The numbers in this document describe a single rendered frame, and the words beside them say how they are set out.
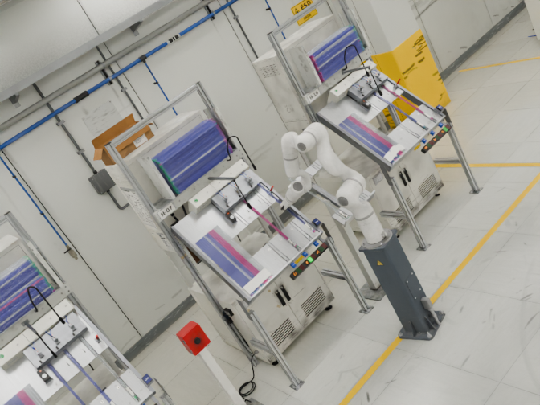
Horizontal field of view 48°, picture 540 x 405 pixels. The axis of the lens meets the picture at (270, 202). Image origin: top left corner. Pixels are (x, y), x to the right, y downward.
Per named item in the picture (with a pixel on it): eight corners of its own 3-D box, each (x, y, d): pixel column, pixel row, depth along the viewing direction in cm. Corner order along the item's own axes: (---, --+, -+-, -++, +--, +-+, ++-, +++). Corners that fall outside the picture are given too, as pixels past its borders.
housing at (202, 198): (247, 177, 424) (249, 165, 412) (196, 218, 403) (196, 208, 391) (239, 169, 427) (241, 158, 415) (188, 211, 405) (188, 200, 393)
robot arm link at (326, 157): (346, 206, 350) (357, 190, 360) (362, 199, 341) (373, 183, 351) (294, 137, 339) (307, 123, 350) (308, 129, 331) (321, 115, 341)
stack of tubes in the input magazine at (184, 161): (234, 151, 411) (214, 117, 402) (178, 194, 389) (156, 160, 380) (225, 151, 422) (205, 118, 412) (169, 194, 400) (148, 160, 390)
